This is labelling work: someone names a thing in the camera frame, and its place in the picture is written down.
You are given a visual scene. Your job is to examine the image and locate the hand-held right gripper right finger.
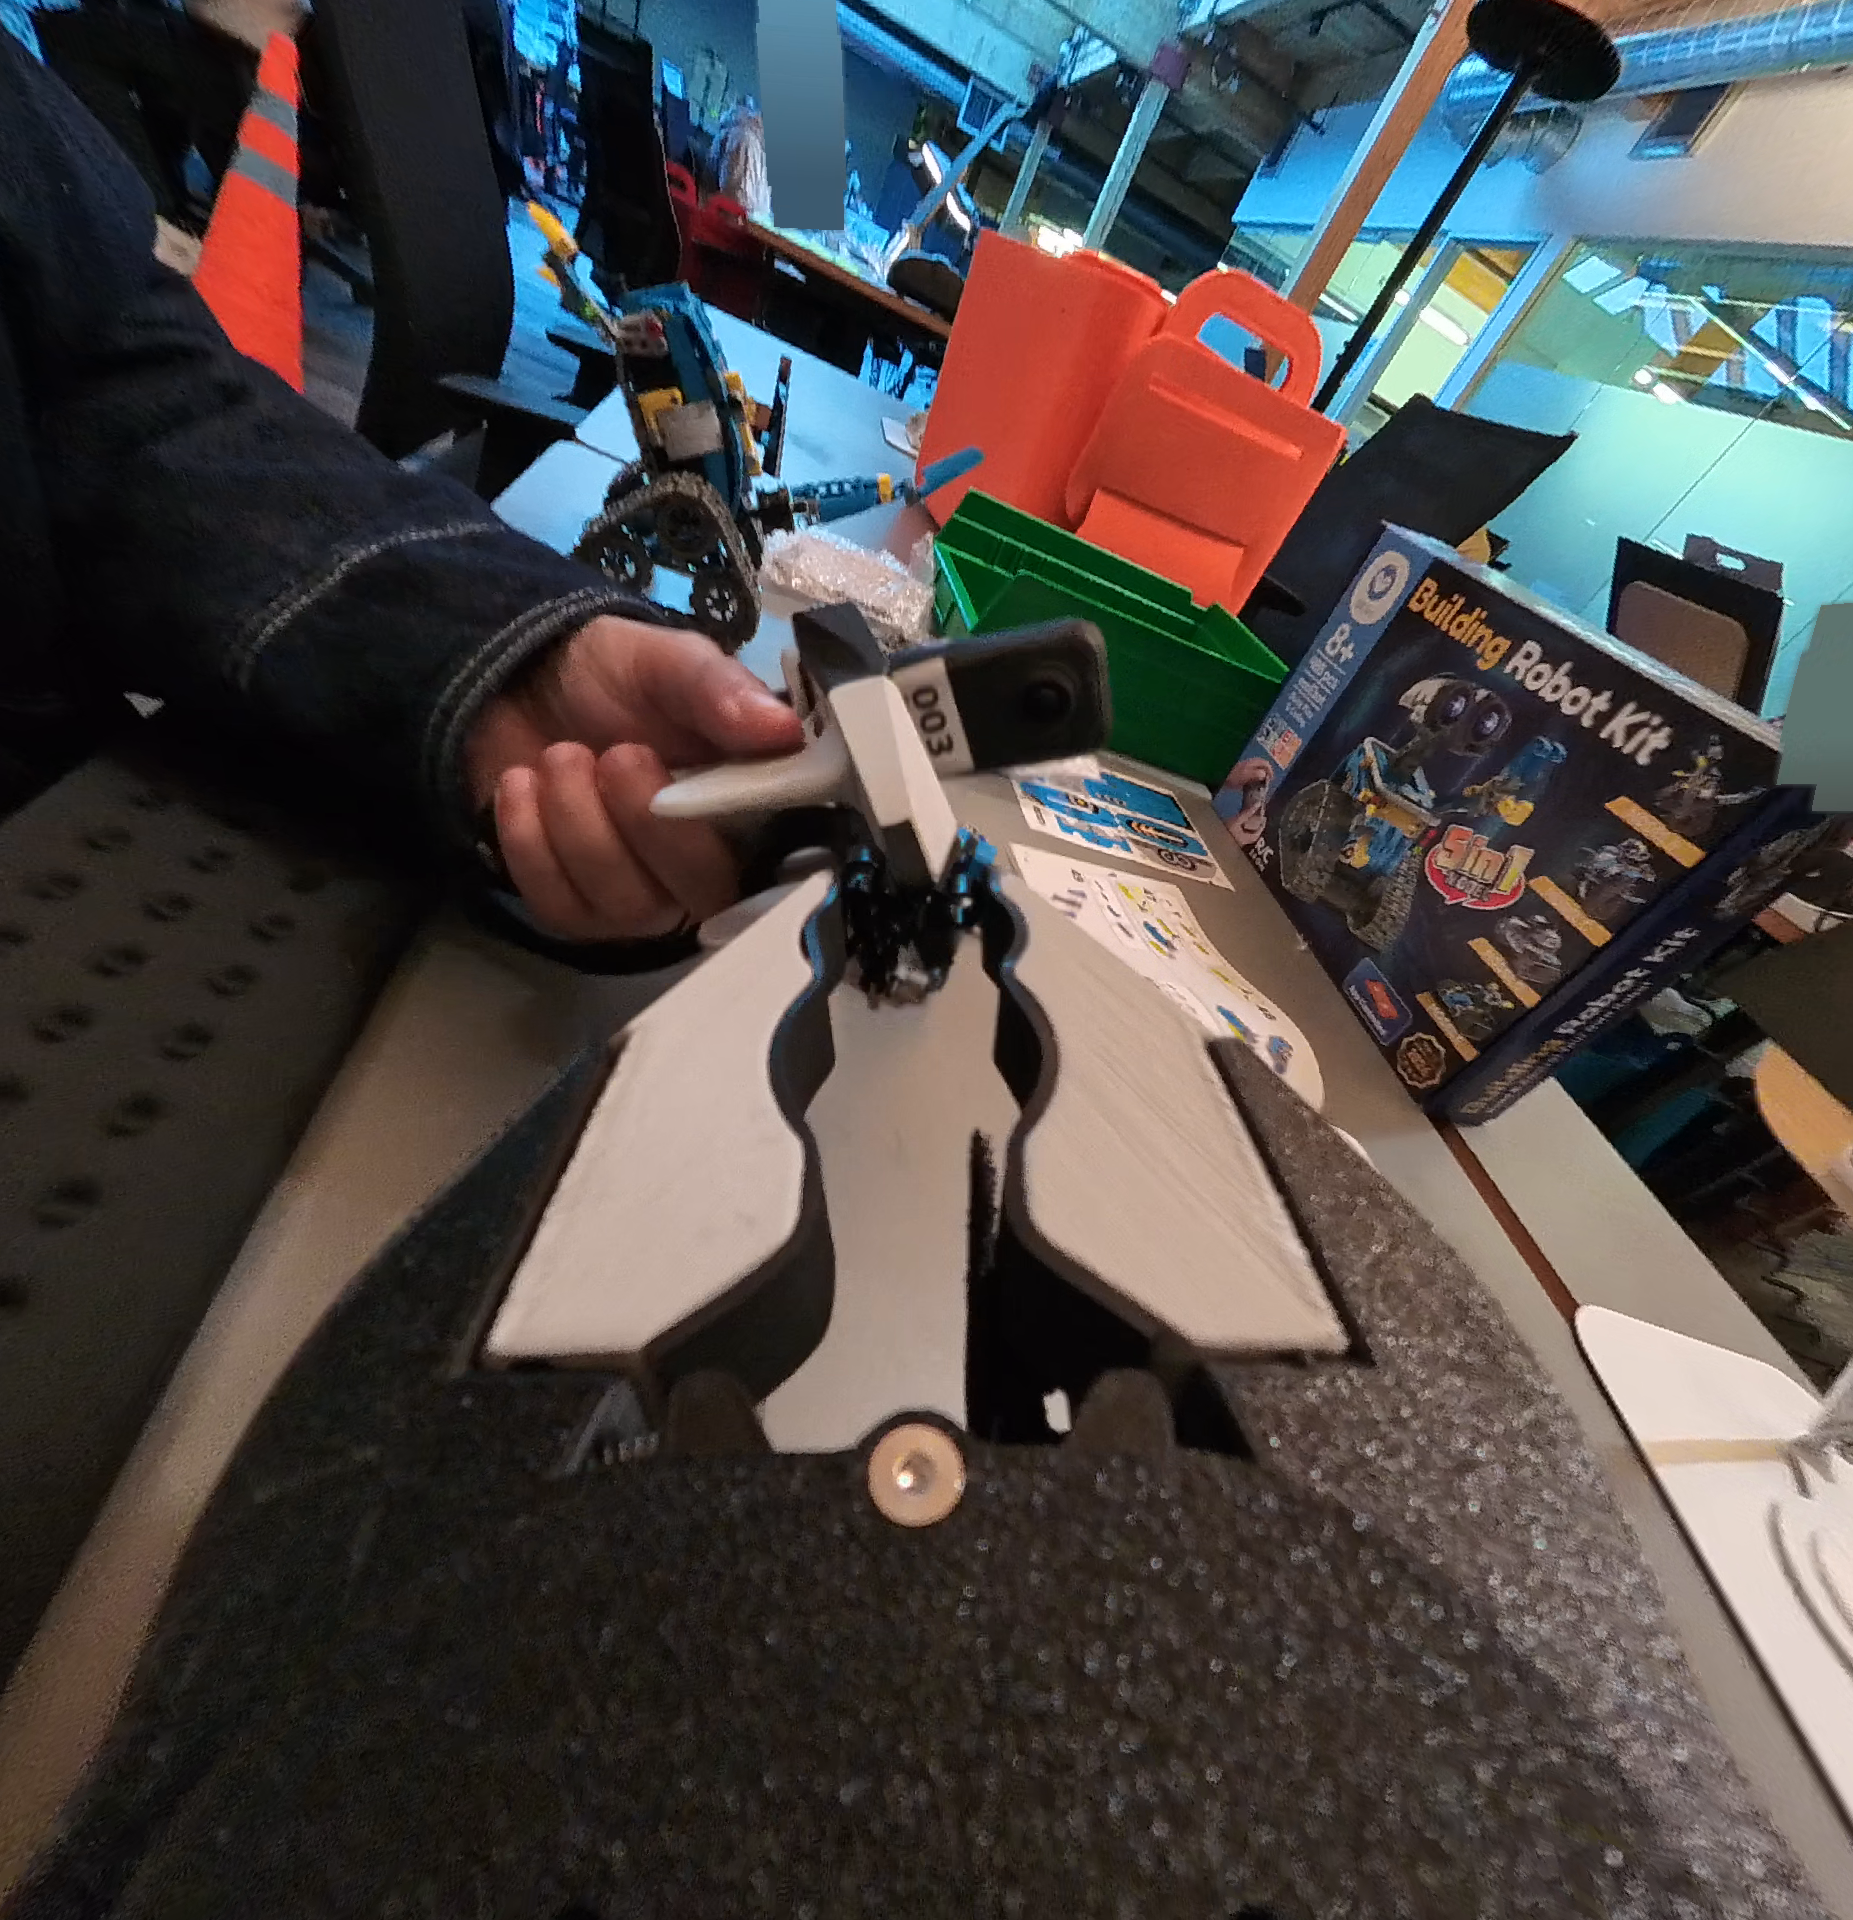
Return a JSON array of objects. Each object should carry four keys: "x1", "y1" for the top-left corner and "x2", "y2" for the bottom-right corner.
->
[{"x1": 970, "y1": 876, "x2": 1356, "y2": 1365}]

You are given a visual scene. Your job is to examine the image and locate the black hanging package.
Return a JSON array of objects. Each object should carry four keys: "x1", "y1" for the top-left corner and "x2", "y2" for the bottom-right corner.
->
[{"x1": 1604, "y1": 536, "x2": 1791, "y2": 719}]

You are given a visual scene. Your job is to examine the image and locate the white sticker sheet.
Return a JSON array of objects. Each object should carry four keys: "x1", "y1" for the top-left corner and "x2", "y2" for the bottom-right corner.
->
[{"x1": 1009, "y1": 838, "x2": 1328, "y2": 1117}]

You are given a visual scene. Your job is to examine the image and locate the black studded mat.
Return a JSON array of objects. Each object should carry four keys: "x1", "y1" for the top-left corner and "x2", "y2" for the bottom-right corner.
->
[{"x1": 0, "y1": 751, "x2": 469, "y2": 1740}]

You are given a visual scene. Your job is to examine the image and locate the black floor lamp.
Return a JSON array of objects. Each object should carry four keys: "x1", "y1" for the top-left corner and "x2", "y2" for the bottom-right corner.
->
[{"x1": 1304, "y1": 0, "x2": 1627, "y2": 417}]

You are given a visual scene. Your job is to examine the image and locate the green storage bin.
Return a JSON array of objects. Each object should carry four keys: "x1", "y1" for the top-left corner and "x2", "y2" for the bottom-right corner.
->
[{"x1": 930, "y1": 487, "x2": 1292, "y2": 791}]

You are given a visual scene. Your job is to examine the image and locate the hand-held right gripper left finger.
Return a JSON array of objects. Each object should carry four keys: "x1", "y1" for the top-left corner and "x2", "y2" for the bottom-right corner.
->
[{"x1": 483, "y1": 876, "x2": 869, "y2": 1374}]

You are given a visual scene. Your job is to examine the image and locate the tan board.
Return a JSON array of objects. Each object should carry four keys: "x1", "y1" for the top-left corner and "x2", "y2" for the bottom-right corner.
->
[{"x1": 1754, "y1": 1039, "x2": 1853, "y2": 1193}]

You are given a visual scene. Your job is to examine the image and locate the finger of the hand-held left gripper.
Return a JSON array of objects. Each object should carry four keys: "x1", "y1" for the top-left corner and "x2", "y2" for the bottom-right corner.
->
[{"x1": 828, "y1": 676, "x2": 961, "y2": 890}]

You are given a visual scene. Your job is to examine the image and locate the black panel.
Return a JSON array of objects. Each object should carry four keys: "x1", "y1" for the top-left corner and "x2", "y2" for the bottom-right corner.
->
[{"x1": 1281, "y1": 396, "x2": 1578, "y2": 662}]

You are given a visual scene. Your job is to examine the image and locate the dark blue toy box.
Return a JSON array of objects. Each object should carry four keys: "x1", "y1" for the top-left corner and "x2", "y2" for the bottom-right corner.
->
[{"x1": 1212, "y1": 521, "x2": 1827, "y2": 1128}]

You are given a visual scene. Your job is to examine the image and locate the person's left forearm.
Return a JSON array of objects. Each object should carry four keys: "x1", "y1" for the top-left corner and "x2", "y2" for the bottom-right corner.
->
[{"x1": 0, "y1": 0, "x2": 673, "y2": 848}]

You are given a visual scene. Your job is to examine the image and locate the person's left hand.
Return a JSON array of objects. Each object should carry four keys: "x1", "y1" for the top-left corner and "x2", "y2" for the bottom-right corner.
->
[{"x1": 465, "y1": 616, "x2": 807, "y2": 938}]

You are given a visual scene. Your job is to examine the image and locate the blue toy tracked crane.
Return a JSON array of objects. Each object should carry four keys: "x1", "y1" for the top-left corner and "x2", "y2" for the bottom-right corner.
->
[{"x1": 522, "y1": 202, "x2": 988, "y2": 650}]

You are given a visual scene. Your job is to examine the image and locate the clear plastic bag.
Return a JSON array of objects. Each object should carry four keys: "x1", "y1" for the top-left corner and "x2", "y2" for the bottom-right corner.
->
[{"x1": 760, "y1": 526, "x2": 941, "y2": 645}]

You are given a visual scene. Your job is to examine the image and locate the grey desk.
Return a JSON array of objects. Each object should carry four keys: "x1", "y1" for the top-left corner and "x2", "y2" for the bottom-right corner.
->
[{"x1": 0, "y1": 295, "x2": 1853, "y2": 1920}]

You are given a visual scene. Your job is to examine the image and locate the orange traffic cone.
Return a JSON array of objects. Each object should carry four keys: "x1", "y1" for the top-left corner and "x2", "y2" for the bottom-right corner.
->
[{"x1": 191, "y1": 30, "x2": 311, "y2": 396}]

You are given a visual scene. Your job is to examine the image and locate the black connector brick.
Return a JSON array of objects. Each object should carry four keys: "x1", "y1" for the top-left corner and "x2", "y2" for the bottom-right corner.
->
[{"x1": 839, "y1": 836, "x2": 1005, "y2": 1005}]

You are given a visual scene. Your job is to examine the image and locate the black board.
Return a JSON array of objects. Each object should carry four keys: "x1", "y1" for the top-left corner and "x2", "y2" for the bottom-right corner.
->
[{"x1": 1705, "y1": 882, "x2": 1853, "y2": 1059}]

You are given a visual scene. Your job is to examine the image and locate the blue sticker sheet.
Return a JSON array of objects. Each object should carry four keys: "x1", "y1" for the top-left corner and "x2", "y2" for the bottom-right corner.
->
[{"x1": 1005, "y1": 755, "x2": 1236, "y2": 893}]

